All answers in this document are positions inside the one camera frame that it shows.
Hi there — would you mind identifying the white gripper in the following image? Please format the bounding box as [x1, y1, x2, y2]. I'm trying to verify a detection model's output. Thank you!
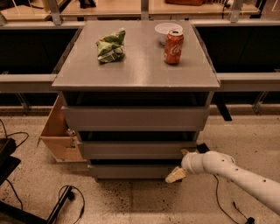
[165, 149, 207, 184]

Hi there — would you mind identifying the grey drawer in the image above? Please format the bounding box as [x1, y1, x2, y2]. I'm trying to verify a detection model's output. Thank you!
[87, 165, 175, 179]
[78, 141, 196, 160]
[62, 106, 209, 131]

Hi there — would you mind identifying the grey bottom drawer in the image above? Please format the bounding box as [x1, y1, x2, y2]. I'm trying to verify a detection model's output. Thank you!
[87, 165, 175, 179]

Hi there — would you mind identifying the grey drawer cabinet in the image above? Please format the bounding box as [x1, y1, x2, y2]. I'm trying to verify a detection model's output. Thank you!
[52, 19, 221, 183]

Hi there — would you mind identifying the grey top drawer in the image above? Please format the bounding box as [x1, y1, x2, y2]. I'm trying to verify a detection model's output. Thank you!
[62, 106, 209, 131]

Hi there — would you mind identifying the black power adapter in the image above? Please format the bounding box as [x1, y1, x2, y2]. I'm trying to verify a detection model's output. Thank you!
[197, 143, 209, 153]

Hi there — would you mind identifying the orange soda can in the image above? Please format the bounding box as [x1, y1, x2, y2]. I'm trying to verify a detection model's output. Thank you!
[164, 30, 184, 65]

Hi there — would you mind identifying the cardboard box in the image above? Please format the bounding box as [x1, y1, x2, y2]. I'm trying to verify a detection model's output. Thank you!
[39, 97, 85, 162]

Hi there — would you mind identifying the white bowl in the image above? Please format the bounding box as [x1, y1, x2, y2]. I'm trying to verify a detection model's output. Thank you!
[155, 22, 183, 45]

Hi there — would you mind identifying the green chip bag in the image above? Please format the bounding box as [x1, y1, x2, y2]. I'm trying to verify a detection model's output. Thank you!
[96, 28, 126, 63]

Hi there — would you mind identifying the black device at left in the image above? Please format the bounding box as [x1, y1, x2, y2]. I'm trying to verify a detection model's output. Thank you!
[0, 138, 21, 185]

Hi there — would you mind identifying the black stand base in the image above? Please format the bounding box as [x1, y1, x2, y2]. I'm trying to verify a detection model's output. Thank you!
[0, 185, 74, 224]

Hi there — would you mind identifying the wooden back table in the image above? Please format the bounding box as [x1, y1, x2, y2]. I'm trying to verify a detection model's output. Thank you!
[0, 0, 261, 22]

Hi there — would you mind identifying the black adapter cable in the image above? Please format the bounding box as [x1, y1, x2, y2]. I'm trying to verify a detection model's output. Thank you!
[213, 174, 256, 224]

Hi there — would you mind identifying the grey metal rail frame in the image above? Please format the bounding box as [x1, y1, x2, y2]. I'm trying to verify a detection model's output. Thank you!
[1, 12, 280, 93]

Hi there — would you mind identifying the black floor cable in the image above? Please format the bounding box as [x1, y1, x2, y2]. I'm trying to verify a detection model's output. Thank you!
[0, 118, 30, 211]

